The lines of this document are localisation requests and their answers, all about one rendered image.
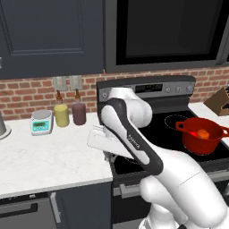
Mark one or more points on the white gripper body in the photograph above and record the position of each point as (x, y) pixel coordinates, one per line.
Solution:
(103, 143)

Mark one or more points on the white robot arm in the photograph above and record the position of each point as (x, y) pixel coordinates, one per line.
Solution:
(190, 190)

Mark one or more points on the red tomato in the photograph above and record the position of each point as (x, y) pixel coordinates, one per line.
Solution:
(193, 134)

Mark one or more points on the orange squash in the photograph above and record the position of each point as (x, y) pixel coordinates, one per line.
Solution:
(203, 134)

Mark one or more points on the red pot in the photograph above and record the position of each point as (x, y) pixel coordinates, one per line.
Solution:
(205, 144)

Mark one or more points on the dark red bottle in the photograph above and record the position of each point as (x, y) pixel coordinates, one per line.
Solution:
(79, 113)

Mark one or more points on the silver stove knob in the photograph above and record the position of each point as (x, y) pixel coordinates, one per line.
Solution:
(178, 89)
(189, 88)
(103, 95)
(168, 89)

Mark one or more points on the yellow bottle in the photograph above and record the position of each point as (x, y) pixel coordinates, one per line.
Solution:
(61, 114)

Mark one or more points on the teal and white kitchen scale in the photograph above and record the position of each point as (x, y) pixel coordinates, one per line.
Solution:
(41, 122)

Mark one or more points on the dark lower cupboard door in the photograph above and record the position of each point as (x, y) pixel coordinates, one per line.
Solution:
(86, 208)

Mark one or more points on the dark cupboard door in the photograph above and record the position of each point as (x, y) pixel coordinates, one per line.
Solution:
(86, 208)
(50, 35)

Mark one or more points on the black stove with hob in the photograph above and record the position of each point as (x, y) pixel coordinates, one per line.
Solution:
(167, 119)

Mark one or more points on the grey round appliance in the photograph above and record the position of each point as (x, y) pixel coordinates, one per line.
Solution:
(3, 128)

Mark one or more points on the dark dishwasher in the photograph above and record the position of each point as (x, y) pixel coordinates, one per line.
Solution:
(23, 213)

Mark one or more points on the brown knife block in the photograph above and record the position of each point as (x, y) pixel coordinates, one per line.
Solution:
(219, 103)

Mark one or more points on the black microwave oven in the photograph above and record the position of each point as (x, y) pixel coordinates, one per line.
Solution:
(167, 29)

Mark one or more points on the grey wall outlet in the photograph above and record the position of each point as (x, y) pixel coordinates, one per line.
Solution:
(75, 82)
(60, 83)

